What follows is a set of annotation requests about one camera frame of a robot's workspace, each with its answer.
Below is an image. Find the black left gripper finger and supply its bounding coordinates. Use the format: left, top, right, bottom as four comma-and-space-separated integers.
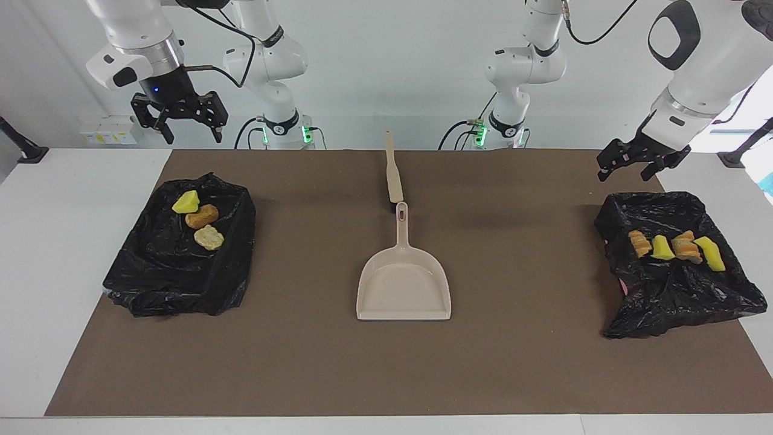
597, 138, 632, 182
640, 145, 691, 182

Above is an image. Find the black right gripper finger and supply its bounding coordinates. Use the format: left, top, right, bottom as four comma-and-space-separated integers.
194, 91, 229, 144
131, 94, 176, 144

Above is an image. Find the pale orange sponge piece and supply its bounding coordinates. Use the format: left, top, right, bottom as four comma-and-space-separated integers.
672, 230, 703, 265

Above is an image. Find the yellow sponge with green scourer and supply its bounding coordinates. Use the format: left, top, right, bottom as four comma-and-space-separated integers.
693, 236, 726, 272

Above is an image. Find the brown sponge piece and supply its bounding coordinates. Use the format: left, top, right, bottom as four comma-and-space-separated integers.
185, 204, 220, 230

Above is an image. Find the pale beige sponge piece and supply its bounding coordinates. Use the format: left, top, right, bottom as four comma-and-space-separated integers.
193, 224, 225, 251

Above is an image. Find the beige brush with black bristles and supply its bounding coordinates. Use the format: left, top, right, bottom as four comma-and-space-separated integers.
385, 129, 405, 211

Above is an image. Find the beige plastic dustpan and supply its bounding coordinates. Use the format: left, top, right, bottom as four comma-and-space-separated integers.
356, 202, 452, 321

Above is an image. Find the crumpled black bag lined bin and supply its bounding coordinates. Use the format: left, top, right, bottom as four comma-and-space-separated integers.
594, 191, 768, 339

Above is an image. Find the box-shaped bin with black bag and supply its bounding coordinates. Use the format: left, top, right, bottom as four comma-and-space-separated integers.
101, 172, 257, 318

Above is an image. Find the black clamp stand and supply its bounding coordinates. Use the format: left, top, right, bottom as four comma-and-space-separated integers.
0, 116, 50, 164
717, 118, 773, 169

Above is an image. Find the brown table mat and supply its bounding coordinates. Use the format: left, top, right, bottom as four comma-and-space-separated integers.
44, 149, 773, 417

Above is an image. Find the black right base cable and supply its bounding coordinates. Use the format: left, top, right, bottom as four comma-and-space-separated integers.
234, 117, 266, 150

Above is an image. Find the black base cable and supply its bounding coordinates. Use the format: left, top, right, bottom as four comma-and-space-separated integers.
438, 119, 484, 150
234, 117, 266, 150

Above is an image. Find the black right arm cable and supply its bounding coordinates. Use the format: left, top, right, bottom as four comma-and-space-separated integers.
175, 0, 260, 88

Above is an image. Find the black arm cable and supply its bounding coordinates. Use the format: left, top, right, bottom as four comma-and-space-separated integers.
175, 0, 260, 88
562, 0, 638, 46

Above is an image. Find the white wall socket box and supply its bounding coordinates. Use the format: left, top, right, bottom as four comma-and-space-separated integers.
80, 116, 138, 146

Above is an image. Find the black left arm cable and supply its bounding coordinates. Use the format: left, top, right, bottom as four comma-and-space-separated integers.
562, 0, 638, 46

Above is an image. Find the black left base cable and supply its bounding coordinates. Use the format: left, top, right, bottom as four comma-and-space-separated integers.
438, 119, 484, 150

